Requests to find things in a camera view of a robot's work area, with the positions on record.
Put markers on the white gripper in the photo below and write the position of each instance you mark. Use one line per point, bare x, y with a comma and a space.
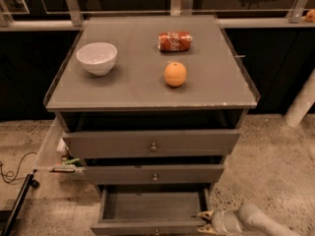
220, 221

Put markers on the grey bottom drawer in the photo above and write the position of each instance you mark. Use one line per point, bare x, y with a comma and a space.
153, 210

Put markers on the grey drawer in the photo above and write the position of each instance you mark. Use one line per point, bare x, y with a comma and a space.
154, 174
153, 210
125, 144

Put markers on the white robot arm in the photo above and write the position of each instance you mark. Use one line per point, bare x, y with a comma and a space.
248, 220

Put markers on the grey middle drawer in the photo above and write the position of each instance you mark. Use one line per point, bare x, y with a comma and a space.
154, 174

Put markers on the grey top drawer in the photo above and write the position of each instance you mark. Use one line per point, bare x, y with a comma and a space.
125, 144

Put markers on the grey drawer cabinet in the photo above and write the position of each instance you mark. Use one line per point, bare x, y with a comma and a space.
134, 96

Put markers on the orange fruit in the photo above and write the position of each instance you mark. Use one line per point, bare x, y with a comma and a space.
175, 74

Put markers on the black stand leg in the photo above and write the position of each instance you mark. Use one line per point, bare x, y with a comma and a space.
29, 182

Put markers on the red soda can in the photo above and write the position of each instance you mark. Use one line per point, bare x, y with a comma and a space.
174, 41

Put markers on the white ceramic bowl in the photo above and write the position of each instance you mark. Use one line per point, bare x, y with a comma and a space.
98, 58

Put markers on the small orange on ledge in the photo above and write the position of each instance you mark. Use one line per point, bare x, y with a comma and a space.
310, 16

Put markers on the white post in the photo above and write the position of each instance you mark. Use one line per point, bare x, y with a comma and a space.
302, 103

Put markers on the metal window rail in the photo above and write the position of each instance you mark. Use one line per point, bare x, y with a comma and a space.
30, 15

